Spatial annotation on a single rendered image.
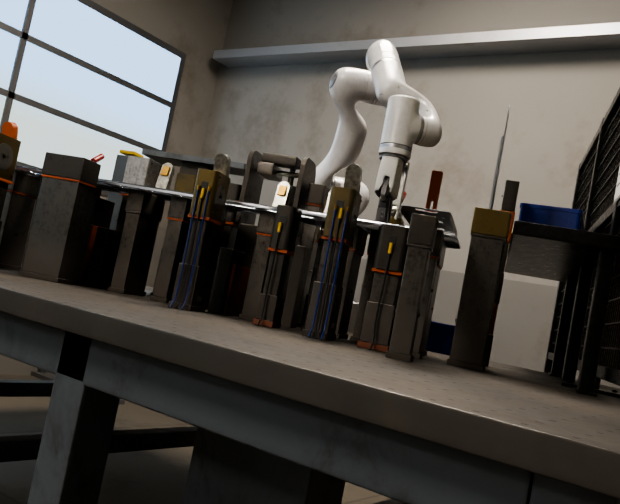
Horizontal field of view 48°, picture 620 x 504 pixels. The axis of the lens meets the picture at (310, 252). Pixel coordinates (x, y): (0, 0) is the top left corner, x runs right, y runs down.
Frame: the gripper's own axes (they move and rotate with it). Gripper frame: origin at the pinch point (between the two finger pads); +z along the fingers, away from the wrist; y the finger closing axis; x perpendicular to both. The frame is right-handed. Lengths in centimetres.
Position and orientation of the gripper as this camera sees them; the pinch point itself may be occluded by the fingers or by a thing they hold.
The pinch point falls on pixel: (383, 216)
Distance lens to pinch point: 181.4
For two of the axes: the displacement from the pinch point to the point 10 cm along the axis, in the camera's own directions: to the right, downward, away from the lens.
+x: 9.5, 1.6, -2.7
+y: -2.5, -1.1, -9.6
